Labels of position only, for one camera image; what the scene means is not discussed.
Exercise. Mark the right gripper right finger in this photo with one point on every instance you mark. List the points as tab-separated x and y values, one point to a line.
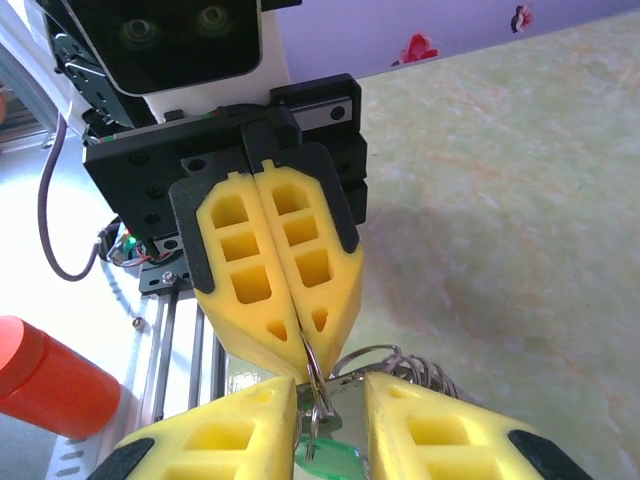
450	440

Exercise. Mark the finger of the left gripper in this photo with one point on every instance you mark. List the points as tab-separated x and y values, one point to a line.
320	235
220	300

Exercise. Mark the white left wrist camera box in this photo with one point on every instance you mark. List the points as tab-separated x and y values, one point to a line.
175	45

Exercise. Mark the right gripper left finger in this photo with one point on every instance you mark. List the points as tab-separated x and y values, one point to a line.
240	425

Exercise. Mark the keyring bunch with coloured tags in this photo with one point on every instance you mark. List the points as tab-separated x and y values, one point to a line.
415	370

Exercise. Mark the green and black key tags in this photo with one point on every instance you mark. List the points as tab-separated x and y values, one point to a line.
330	457

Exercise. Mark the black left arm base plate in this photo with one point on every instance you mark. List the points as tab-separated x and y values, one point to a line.
160	277

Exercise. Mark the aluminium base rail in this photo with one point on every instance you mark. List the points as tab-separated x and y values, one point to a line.
170	350

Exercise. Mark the small circuit board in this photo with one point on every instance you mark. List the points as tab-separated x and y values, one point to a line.
127	247

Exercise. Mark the orange plastic cylinder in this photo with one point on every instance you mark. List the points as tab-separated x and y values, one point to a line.
50	380

